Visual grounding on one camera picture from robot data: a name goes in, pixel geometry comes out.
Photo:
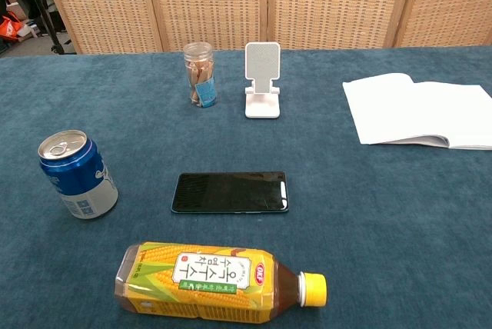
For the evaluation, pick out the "blue and white drink can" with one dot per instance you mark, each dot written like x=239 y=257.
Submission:
x=78 y=179

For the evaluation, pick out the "blue table mat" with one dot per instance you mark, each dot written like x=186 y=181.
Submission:
x=365 y=210

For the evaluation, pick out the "white folding phone stand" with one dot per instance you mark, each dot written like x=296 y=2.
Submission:
x=262 y=64

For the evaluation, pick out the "woven wooden folding screen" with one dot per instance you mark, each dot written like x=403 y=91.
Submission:
x=215 y=2

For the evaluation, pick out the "corn tea bottle yellow cap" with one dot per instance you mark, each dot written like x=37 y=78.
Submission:
x=192 y=283

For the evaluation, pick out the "white and yellow book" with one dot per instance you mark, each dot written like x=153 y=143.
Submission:
x=403 y=113

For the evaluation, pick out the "orange bag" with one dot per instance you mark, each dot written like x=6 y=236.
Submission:
x=9 y=27

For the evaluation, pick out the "black tripod stand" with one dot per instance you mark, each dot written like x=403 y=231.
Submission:
x=47 y=23

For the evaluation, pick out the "clear jar with wooden sticks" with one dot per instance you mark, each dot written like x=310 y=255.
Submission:
x=199 y=75

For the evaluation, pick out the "black smartphone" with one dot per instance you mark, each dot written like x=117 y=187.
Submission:
x=230 y=192

